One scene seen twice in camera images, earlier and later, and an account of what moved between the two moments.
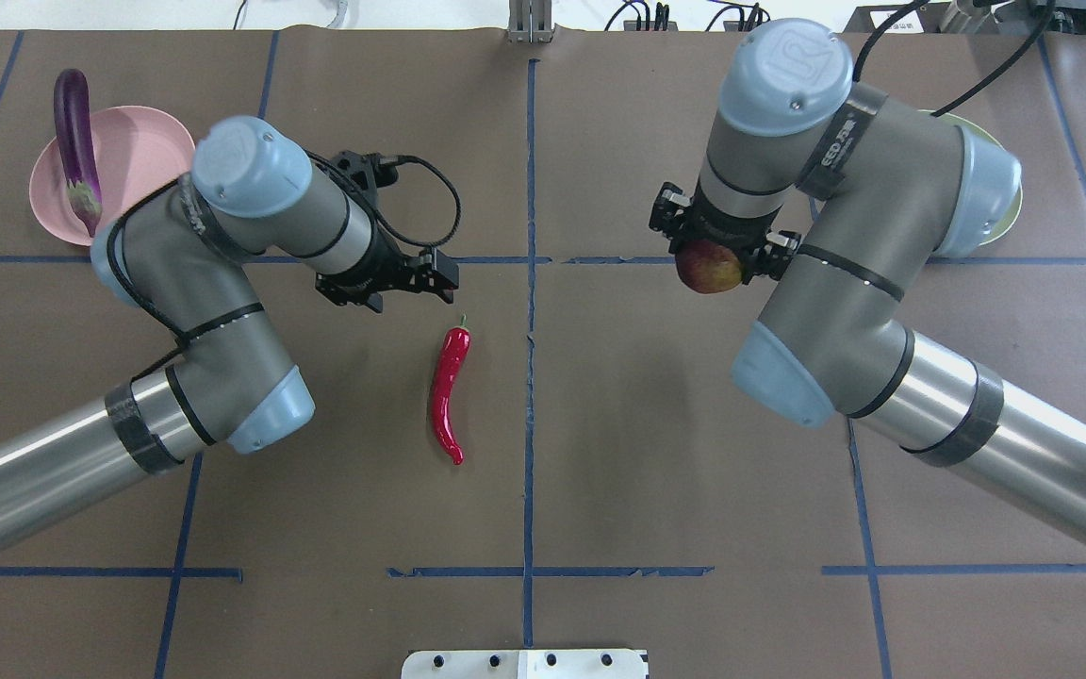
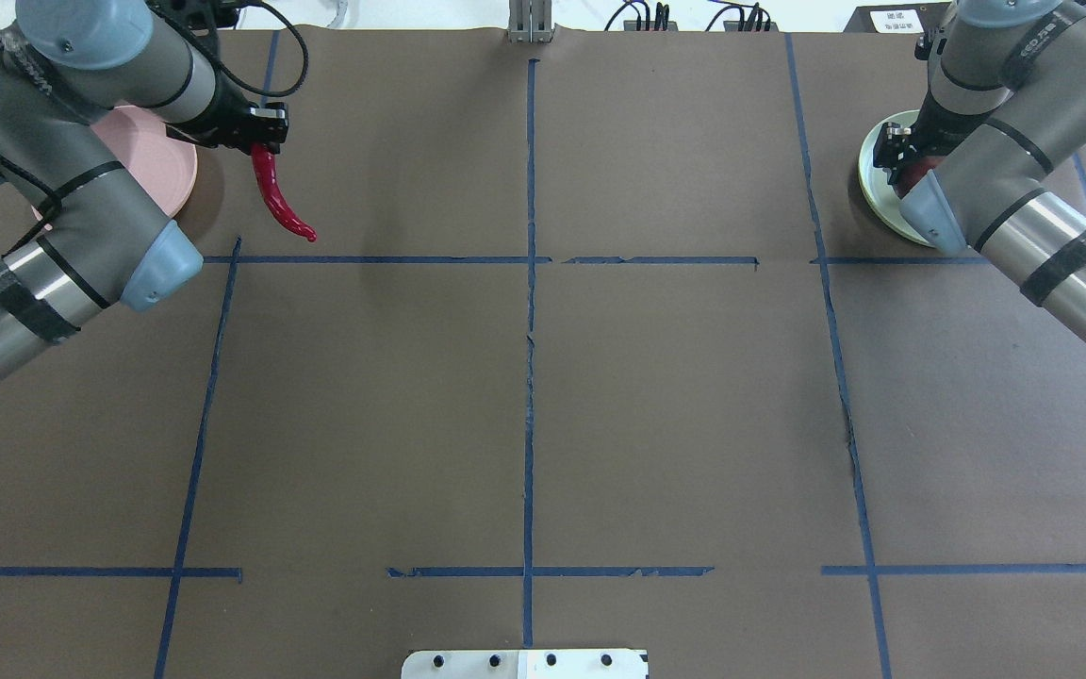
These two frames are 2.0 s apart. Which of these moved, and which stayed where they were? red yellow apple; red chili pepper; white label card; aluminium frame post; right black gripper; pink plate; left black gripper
Moved: red chili pepper; right black gripper; red yellow apple; left black gripper
Stayed: white label card; pink plate; aluminium frame post
